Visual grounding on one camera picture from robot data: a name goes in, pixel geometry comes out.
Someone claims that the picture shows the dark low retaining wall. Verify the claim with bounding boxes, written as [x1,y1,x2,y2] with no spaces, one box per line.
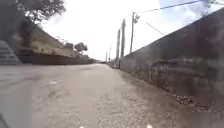
[14,48,101,66]

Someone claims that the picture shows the long grey concrete wall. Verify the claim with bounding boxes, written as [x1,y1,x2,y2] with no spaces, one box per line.
[119,7,224,113]

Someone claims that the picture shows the overhead wires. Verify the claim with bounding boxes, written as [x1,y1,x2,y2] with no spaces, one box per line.
[134,0,224,36]

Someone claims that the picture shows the small distant tree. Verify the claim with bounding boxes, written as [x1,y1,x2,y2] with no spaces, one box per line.
[73,41,89,54]

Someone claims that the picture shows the grey concrete road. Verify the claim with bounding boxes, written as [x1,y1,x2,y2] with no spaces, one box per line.
[0,63,224,128]

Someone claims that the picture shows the grey concrete steps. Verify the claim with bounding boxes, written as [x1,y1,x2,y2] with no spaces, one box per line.
[0,39,22,66]

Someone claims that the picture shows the large leafy tree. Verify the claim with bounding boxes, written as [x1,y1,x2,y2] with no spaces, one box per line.
[0,0,68,48]

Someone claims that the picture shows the earth and scrub hillside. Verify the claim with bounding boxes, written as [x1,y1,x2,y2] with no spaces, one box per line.
[0,19,98,59]

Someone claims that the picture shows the tall lattice pole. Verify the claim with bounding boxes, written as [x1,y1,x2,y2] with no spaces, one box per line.
[115,28,122,62]
[120,18,127,59]

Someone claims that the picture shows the utility pole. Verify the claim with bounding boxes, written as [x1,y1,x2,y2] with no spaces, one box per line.
[129,11,141,54]

